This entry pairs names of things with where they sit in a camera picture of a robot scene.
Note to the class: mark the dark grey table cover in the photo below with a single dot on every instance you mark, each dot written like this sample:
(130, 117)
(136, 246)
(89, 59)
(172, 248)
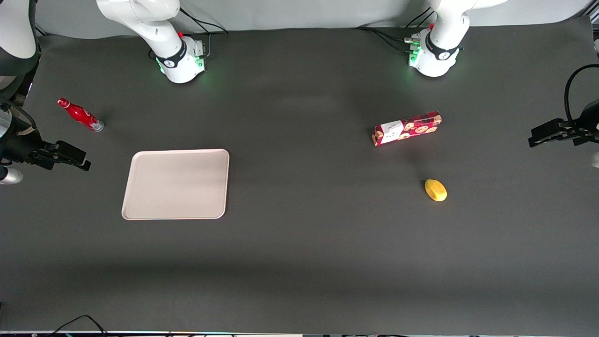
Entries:
(304, 262)

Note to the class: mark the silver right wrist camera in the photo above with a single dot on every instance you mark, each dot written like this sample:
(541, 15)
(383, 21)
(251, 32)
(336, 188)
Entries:
(10, 176)

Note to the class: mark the yellow lemon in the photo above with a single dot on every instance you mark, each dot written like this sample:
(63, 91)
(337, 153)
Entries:
(435, 190)

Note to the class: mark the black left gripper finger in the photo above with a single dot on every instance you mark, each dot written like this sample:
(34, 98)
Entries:
(545, 140)
(547, 127)

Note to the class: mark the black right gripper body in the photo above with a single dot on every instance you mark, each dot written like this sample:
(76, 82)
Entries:
(19, 144)

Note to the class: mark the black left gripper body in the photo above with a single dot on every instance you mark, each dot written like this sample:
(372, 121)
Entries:
(586, 122)

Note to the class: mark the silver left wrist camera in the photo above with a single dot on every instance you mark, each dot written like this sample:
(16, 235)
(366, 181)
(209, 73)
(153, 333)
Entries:
(595, 159)

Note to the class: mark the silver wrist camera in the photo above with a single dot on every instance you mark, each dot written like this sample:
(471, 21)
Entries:
(10, 176)
(595, 159)

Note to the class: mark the red cookie box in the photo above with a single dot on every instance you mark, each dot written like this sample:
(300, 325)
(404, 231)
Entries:
(407, 128)

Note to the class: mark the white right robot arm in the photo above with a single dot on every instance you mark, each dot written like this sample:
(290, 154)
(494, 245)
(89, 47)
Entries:
(174, 61)

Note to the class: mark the aluminium frame profile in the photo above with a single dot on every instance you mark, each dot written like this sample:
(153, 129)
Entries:
(41, 30)

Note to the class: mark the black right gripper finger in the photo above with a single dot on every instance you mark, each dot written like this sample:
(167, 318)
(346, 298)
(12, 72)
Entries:
(77, 164)
(70, 150)

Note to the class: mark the red coke bottle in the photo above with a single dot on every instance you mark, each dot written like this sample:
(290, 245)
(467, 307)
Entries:
(82, 115)

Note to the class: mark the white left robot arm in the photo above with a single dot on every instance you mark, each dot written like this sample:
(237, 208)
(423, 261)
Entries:
(437, 56)

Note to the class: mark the beige rectangular tray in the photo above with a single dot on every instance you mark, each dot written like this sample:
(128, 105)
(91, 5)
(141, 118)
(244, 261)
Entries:
(177, 184)

